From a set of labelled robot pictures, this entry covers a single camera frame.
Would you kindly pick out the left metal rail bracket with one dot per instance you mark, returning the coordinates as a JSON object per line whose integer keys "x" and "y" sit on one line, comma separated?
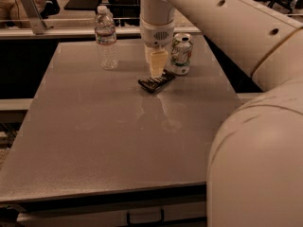
{"x": 36, "y": 22}

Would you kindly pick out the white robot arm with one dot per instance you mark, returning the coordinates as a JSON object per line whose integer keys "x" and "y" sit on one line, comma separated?
{"x": 254, "y": 174}

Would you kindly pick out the white table drawer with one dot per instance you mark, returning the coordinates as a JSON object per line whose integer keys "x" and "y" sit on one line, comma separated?
{"x": 176, "y": 215}

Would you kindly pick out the black rxbar chocolate bar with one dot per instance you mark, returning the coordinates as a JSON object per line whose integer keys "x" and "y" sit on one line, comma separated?
{"x": 151, "y": 85}

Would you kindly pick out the dark background desk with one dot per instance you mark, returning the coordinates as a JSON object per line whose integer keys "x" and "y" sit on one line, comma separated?
{"x": 125, "y": 12}

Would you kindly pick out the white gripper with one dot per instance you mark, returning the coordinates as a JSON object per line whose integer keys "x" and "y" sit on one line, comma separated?
{"x": 156, "y": 34}

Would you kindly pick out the black drawer handle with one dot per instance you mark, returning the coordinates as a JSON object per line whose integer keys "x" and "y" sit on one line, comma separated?
{"x": 145, "y": 219}

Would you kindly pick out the green white 7up can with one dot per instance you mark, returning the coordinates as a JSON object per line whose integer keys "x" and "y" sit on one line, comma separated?
{"x": 181, "y": 53}

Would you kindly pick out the seated person in background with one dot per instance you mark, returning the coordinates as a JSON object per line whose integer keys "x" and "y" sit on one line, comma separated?
{"x": 13, "y": 13}

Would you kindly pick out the clear plastic water bottle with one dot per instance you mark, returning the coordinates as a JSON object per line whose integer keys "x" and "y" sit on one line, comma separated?
{"x": 105, "y": 33}

